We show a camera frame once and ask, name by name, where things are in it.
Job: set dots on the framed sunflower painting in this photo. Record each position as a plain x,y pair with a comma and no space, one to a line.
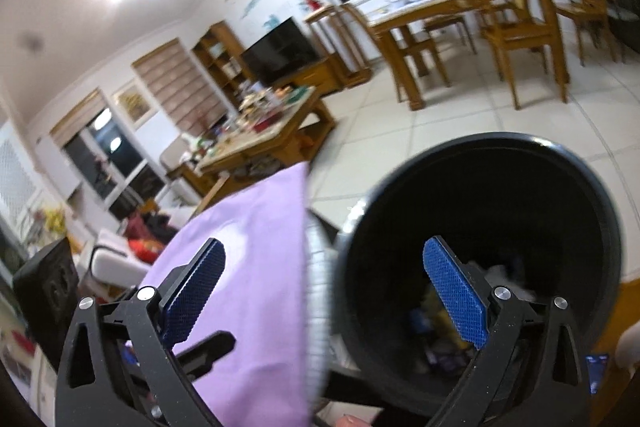
132,103

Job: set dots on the red cushion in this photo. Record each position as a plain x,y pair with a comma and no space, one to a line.
145,252

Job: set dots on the white shelf unit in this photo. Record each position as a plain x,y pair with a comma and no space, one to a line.
15,332

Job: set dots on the purple tablecloth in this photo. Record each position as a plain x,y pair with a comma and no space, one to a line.
260,257

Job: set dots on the dark clothes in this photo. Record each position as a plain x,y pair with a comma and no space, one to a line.
160,227

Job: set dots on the wooden armchair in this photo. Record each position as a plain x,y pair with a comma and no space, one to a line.
172,154

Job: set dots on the black trash bin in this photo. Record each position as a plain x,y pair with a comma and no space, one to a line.
475,192

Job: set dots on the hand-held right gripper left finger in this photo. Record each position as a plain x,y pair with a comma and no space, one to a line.
192,294

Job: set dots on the black television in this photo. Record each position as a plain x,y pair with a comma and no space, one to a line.
280,49

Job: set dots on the yellow flowers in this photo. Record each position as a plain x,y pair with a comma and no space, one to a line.
54,219

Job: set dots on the wooden dining table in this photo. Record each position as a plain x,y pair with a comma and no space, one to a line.
400,32

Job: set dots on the person's right hand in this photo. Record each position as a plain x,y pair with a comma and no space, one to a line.
352,422

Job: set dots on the striped roller blind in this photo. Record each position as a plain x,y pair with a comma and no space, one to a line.
180,82

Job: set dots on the wooden coffee table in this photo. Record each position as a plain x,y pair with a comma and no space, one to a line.
295,132

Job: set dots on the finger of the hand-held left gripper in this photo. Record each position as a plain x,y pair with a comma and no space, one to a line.
212,346

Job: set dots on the wooden sofa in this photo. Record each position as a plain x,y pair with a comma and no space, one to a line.
107,257

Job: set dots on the tall wooden plant stand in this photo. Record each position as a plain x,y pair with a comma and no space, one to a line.
350,52

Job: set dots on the wooden bookshelf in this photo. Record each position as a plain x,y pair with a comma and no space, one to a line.
210,52

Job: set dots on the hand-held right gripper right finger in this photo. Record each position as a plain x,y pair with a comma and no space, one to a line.
455,294

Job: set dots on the large window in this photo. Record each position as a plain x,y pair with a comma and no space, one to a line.
100,157

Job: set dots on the white lattice panel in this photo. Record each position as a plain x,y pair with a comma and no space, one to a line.
15,167

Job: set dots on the assorted coffee table clutter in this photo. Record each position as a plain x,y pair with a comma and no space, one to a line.
260,107

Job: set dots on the wooden television stand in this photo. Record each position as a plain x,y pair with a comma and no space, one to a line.
320,74

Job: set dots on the red gift box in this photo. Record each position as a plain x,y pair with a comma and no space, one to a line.
266,125

